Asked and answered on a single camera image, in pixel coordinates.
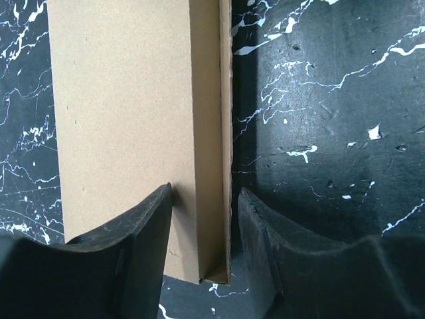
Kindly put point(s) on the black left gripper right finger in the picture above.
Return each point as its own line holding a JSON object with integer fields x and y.
{"x": 296, "y": 273}

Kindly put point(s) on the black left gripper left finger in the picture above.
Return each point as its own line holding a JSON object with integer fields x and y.
{"x": 113, "y": 271}

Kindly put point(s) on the cardboard box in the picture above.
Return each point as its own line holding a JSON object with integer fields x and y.
{"x": 142, "y": 97}

